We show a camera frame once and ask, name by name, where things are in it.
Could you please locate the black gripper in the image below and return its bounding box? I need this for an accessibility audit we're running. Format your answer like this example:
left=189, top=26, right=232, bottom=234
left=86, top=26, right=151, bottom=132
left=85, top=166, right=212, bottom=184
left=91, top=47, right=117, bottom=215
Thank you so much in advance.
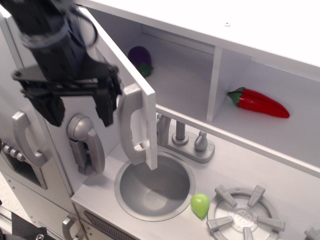
left=12, top=42, right=122, bottom=127

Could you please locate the white microwave door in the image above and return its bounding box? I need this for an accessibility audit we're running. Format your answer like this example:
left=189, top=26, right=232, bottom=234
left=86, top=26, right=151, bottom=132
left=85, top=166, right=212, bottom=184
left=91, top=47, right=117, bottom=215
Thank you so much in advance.
left=79, top=7, right=158, bottom=170

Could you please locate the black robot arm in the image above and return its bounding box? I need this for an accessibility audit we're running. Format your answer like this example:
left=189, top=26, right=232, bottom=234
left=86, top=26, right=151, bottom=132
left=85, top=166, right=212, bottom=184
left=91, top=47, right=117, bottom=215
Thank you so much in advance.
left=0, top=0, right=122, bottom=127

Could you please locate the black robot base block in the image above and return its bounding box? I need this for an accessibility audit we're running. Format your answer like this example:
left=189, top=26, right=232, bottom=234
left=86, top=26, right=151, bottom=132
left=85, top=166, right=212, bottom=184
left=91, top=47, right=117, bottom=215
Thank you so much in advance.
left=0, top=212, right=50, bottom=240

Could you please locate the silver toy telephone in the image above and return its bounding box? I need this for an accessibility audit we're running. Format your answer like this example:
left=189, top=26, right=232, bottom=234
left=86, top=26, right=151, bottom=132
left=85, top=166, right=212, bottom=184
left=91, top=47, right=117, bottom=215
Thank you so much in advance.
left=66, top=113, right=105, bottom=177

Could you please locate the purple toy eggplant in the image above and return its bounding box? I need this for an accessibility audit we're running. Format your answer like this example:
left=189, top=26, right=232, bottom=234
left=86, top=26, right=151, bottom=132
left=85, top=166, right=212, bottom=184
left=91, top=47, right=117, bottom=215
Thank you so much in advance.
left=128, top=46, right=153, bottom=78

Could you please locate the silver ice dispenser panel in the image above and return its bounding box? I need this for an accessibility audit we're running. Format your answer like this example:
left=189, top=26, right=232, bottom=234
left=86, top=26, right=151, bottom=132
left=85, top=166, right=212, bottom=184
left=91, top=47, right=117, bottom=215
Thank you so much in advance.
left=0, top=140, right=48, bottom=190

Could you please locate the round silver sink basin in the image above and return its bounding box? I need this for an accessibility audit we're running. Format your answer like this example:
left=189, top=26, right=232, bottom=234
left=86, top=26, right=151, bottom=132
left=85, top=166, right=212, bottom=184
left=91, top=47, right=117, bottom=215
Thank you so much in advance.
left=114, top=151, right=196, bottom=222

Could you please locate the silver toy faucet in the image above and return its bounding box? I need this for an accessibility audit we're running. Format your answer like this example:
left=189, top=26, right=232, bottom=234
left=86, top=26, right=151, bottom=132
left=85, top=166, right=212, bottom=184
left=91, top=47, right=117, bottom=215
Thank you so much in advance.
left=156, top=114, right=216, bottom=164

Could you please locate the green toy pear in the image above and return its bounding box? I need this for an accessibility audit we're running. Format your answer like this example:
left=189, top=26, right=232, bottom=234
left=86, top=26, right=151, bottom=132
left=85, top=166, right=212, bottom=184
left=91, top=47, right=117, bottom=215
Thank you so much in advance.
left=190, top=193, right=210, bottom=220

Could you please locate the red toy chili pepper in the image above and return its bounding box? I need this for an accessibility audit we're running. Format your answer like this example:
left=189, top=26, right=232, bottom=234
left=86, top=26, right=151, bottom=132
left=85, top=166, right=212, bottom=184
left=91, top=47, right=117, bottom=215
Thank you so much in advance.
left=227, top=87, right=290, bottom=119

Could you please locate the silver stove burner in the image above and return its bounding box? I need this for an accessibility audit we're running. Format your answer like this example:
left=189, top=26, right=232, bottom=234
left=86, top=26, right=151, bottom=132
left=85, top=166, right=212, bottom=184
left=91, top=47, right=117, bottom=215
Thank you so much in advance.
left=206, top=185, right=286, bottom=240

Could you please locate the silver fridge door handle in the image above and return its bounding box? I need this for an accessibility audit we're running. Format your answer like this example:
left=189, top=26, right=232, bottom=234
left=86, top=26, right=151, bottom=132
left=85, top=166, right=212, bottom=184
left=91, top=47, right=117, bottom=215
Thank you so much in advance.
left=11, top=110, right=47, bottom=168

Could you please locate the silver oven door handle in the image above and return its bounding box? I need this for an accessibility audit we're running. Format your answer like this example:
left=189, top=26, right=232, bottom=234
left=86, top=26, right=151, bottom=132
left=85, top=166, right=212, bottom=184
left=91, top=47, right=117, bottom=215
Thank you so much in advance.
left=62, top=216, right=79, bottom=240

